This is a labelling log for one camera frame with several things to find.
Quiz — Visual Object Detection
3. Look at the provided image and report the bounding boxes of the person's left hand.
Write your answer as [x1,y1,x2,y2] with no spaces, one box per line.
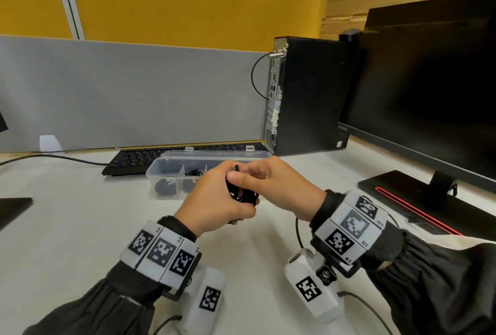
[173,160,259,238]

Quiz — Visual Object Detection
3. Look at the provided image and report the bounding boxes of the person's right hand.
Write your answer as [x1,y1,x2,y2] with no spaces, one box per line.
[226,156,328,223]

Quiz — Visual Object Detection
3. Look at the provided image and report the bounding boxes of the thin black cable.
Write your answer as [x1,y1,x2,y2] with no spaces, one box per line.
[185,169,204,192]
[295,196,400,249]

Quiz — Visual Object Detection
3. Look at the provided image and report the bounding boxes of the long black braided cable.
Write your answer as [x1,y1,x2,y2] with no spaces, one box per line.
[226,164,259,225]

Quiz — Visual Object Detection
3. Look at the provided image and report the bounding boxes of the clear plastic compartment box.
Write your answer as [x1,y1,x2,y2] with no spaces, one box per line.
[146,149,272,201]

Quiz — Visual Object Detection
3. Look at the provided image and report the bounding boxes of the person's left forearm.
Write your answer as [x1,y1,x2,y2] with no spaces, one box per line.
[23,215,202,335]

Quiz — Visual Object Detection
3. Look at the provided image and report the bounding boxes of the person's right forearm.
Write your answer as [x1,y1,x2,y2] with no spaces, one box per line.
[309,190,496,335]

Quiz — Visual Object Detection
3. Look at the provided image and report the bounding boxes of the left wrist marker band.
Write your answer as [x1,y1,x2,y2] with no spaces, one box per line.
[120,220,200,289]

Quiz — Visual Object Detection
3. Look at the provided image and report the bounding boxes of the wrist marker band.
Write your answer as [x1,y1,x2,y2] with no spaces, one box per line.
[314,190,388,266]
[120,220,200,289]

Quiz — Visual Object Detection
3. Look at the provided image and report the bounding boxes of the right wrist marker band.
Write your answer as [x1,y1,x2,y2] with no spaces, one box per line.
[314,190,388,266]

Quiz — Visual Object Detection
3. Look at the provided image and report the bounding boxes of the black keyboard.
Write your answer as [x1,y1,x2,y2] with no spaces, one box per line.
[102,142,268,177]

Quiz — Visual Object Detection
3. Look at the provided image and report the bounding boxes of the black desktop computer tower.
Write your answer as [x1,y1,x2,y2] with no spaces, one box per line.
[264,36,359,156]

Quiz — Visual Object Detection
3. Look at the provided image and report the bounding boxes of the grey desk partition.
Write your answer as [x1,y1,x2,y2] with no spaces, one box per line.
[0,35,272,153]

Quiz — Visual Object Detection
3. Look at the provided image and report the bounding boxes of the grey webcam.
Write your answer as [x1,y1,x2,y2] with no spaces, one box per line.
[339,28,363,42]

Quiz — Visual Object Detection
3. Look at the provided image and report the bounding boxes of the wide black monitor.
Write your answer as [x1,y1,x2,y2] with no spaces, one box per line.
[339,0,496,196]

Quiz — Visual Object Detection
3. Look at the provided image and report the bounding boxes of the black monitor with square stand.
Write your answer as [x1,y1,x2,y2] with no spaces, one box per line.
[0,110,34,231]

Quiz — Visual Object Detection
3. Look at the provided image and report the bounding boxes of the yellow partition panel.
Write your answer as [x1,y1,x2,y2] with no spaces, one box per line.
[0,0,334,53]

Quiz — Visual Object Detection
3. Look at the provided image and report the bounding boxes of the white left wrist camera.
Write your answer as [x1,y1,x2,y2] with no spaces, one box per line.
[180,267,227,335]

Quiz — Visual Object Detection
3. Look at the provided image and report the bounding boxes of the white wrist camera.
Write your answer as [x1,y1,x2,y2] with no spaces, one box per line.
[284,247,346,324]
[180,267,227,335]

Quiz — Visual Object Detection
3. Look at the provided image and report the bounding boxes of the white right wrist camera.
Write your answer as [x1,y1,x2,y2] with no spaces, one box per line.
[284,247,346,324]

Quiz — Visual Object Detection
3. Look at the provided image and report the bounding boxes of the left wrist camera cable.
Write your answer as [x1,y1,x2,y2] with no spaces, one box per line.
[152,314,183,335]

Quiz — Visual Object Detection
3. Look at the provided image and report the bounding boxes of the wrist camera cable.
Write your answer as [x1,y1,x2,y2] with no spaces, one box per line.
[337,291,394,335]
[152,314,183,335]

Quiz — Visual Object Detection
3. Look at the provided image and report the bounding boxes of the thin lock cable silver plug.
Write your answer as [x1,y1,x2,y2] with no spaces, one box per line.
[251,49,288,101]

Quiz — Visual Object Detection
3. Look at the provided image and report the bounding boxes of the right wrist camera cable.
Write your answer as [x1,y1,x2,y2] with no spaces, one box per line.
[337,291,394,335]

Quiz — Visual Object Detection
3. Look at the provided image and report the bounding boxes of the black desk power cable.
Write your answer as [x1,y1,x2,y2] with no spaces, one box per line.
[0,153,109,168]

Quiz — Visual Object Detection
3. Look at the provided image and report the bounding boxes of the small white plastic bracket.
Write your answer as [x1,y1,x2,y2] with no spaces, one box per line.
[38,135,65,152]

